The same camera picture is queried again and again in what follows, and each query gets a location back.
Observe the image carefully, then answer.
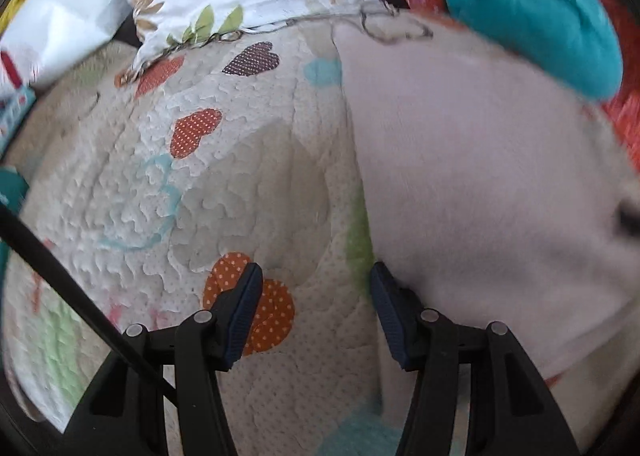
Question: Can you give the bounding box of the quilted heart pattern bedspread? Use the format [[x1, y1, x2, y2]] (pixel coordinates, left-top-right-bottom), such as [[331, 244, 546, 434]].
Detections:
[[0, 9, 640, 456]]

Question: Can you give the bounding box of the pale pink printed garment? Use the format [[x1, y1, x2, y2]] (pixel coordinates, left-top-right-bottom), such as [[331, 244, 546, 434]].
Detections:
[[332, 20, 640, 379]]

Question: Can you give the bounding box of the green flat package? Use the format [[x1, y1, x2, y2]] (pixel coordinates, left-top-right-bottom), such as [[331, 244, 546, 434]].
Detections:
[[0, 168, 29, 283]]

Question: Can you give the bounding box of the yellow plastic bag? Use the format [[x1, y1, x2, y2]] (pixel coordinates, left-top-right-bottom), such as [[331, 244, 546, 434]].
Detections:
[[0, 0, 26, 33]]

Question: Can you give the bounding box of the white paper shopping bag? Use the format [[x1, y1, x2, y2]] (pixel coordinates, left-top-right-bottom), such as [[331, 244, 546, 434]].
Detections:
[[1, 0, 131, 99]]

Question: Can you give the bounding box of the teal folded garment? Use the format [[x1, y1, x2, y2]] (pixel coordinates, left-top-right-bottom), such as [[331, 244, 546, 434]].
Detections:
[[446, 0, 624, 101]]

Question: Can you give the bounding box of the light blue dotted box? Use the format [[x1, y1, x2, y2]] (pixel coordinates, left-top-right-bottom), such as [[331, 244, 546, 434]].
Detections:
[[0, 86, 36, 139]]

